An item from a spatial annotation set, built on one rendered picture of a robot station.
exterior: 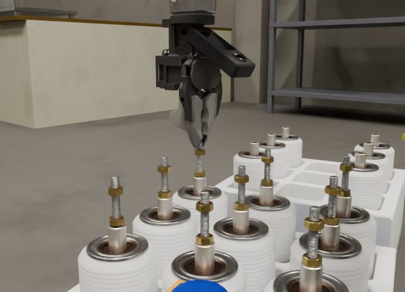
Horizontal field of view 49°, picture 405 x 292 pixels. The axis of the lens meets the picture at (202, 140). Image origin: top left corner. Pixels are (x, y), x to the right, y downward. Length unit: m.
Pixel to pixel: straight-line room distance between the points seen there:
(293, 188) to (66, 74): 2.29
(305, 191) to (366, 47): 3.01
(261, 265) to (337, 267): 0.10
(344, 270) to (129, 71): 3.02
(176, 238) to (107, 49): 2.77
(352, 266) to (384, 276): 0.14
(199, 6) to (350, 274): 0.43
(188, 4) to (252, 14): 3.59
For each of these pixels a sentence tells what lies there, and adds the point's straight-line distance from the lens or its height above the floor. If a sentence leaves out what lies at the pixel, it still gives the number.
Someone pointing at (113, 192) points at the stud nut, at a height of 0.33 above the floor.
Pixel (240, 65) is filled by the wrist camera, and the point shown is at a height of 0.47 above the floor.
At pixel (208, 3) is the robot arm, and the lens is 0.71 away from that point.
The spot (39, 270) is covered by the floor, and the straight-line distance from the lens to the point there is 1.11.
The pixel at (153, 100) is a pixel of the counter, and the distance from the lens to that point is 3.62.
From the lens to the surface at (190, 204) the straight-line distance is 0.72.
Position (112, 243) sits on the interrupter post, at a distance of 0.56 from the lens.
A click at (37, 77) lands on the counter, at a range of 3.03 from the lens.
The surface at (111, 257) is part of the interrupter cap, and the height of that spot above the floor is 0.25.
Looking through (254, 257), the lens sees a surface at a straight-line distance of 0.59.
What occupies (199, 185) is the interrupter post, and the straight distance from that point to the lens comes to 0.75.
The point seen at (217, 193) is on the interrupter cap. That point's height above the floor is 0.25.
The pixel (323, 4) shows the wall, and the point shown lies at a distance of 4.20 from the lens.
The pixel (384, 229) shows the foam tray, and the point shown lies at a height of 0.15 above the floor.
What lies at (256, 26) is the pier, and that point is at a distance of 4.25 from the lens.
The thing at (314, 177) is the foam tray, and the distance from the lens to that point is 1.19.
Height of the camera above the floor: 0.49
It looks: 11 degrees down
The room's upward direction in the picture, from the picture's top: straight up
